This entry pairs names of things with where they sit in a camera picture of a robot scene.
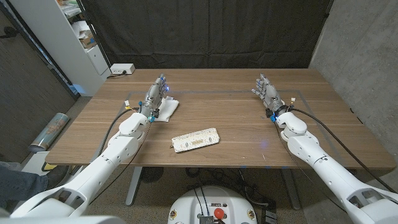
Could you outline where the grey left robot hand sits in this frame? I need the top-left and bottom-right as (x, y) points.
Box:
(141, 73), (170, 122)

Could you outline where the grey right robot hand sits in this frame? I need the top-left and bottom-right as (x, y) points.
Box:
(251, 73), (289, 118)

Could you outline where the cream patterned pen bag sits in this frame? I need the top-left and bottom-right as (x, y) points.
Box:
(170, 128), (221, 154)

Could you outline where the folded white cloth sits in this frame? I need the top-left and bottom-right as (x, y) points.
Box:
(154, 95), (180, 123)

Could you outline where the white power strip box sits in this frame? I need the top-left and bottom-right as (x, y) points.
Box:
(110, 63), (136, 75)

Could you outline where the black curtain backdrop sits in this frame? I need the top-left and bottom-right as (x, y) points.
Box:
(80, 0), (333, 70)

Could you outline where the cardboard box with blue tape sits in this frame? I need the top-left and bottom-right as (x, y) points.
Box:
(79, 32), (97, 49)

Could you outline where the white shelf cabinet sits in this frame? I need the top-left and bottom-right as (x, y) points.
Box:
(9, 0), (112, 97)

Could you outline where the white robot torso base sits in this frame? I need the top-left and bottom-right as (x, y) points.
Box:
(167, 185), (258, 224)

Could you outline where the person's dark shoe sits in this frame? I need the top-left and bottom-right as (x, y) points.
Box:
(46, 165), (71, 189)

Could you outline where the person's leg in jeans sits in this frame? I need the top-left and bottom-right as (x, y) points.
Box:
(0, 163), (49, 209)

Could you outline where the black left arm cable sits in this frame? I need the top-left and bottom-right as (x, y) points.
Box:
(98, 107), (139, 156)

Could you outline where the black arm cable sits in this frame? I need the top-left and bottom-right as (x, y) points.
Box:
(98, 107), (139, 156)
(289, 107), (397, 194)

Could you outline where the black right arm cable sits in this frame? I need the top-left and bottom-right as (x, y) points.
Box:
(289, 107), (397, 194)

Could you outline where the black door handle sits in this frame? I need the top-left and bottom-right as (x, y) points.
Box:
(0, 26), (18, 40)

